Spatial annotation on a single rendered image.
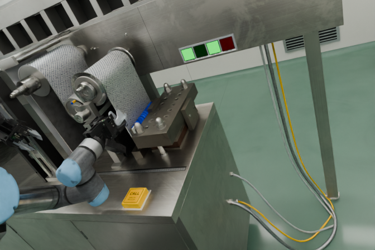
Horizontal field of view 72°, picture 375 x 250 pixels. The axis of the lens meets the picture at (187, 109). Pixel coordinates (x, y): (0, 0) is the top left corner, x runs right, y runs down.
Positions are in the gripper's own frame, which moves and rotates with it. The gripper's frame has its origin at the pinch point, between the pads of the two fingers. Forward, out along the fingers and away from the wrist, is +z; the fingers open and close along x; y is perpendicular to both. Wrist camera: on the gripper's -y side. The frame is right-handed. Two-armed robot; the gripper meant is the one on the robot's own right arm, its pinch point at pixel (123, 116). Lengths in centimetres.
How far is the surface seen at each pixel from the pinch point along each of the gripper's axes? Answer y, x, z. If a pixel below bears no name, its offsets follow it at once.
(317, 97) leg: -33, -73, 46
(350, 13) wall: -65, -128, 263
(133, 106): -0.4, -0.3, 8.2
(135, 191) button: -16.6, -10.0, -24.3
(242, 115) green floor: -109, -5, 155
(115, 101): 7.5, -0.2, 0.2
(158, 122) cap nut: -2.9, -17.0, -3.6
